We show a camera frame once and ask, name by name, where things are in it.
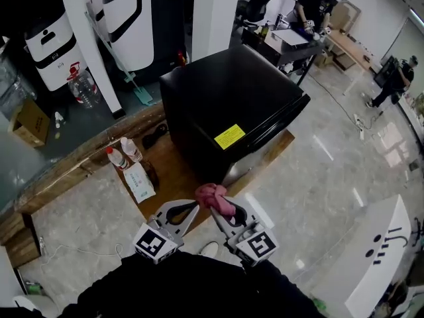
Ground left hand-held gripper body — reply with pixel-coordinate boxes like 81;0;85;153
132;215;185;265

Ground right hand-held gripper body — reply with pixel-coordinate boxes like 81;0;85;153
227;222;279;268

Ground pink cleaning cloth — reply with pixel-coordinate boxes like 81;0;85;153
194;183;237;217

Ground black mini fridge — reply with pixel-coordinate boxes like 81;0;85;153
158;44;311;186

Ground person's left forearm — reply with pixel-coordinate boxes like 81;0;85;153
61;253;160;318

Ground person's right forearm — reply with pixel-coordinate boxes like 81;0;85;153
241;258;327;318

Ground person's right white shoe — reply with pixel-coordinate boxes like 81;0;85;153
199;241;220;258

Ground wooden table with black legs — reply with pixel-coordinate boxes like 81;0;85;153
114;124;295;237

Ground white tissue pack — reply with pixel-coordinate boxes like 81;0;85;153
123;162;156;204

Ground person's body in black clothing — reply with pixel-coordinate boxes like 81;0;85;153
59;250;327;318

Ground clear bottle with white cap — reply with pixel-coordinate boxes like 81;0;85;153
120;136;143;163

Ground clear bottle with red cap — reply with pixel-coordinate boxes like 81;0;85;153
105;146;130;172

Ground white cabinet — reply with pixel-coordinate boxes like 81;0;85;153
311;193;413;318

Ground wooden steps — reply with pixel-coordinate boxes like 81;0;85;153
0;212;42;270

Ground large clear water jug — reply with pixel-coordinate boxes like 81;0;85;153
66;61;102;109

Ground brown cardboard box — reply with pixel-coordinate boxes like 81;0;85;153
8;98;51;148

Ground black desk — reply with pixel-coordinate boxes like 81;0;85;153
241;26;327;85

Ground large white and black machine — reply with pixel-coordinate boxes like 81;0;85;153
89;0;189;82

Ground light wooden desk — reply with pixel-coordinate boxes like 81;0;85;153
326;28;378;96

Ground white service robot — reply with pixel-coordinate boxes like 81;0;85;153
25;10;89;92

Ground plastic-wrapped grey appliance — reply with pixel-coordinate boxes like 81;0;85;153
0;36;37;119

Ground white floor cable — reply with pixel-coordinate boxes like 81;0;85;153
39;237;124;274

